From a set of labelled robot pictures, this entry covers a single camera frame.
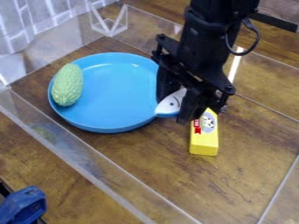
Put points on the black baseboard strip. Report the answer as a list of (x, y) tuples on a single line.
[(277, 22)]

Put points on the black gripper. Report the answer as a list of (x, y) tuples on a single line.
[(191, 60)]

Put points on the blue round plastic tray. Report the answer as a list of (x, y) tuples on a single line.
[(117, 101)]

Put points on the grey checkered curtain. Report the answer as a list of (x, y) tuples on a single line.
[(24, 18)]

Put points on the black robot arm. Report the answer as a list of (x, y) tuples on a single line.
[(247, 7)]

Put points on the blue plastic clamp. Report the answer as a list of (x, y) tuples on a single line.
[(24, 206)]

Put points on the yellow toy butter block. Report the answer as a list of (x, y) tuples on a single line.
[(204, 134)]

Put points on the green bumpy toy gourd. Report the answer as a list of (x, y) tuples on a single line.
[(66, 85)]

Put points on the white wooden toy fish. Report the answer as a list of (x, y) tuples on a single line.
[(168, 107)]

